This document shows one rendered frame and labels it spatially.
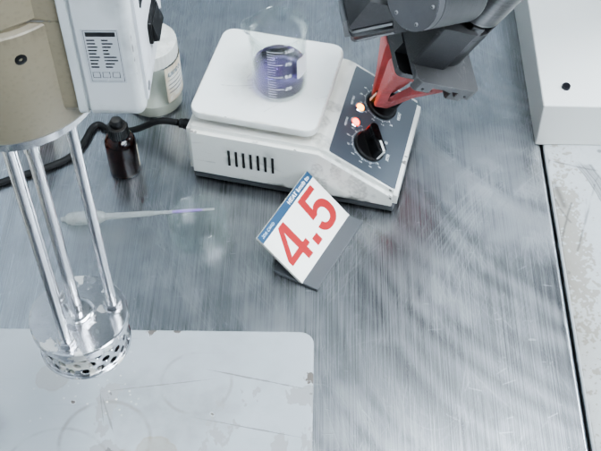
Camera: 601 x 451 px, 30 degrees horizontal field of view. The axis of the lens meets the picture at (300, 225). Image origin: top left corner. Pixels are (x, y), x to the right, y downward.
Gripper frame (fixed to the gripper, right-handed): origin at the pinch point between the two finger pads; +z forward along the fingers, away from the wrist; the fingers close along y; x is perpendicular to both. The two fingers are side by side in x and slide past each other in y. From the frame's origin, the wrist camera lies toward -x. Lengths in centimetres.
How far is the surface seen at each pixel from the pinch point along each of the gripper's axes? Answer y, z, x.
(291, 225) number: 11.9, 5.4, -9.2
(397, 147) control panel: 4.6, 1.4, 1.5
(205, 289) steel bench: 16.1, 11.0, -15.6
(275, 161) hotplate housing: 5.3, 5.4, -9.6
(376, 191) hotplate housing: 9.3, 2.1, -1.5
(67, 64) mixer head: 24, -28, -41
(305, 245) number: 13.6, 5.9, -7.7
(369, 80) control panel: -2.8, 1.4, -0.1
